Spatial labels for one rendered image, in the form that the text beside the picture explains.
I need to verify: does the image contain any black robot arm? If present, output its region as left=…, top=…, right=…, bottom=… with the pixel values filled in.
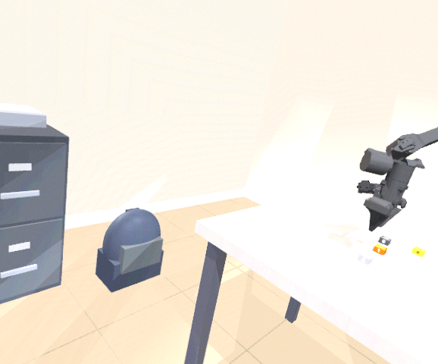
left=357, top=127, right=438, bottom=196

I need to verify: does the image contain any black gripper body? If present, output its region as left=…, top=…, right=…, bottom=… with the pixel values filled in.
left=363, top=176, right=408, bottom=215

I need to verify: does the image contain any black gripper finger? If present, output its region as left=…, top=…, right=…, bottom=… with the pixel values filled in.
left=379, top=207, right=402, bottom=228
left=365, top=206, right=390, bottom=232

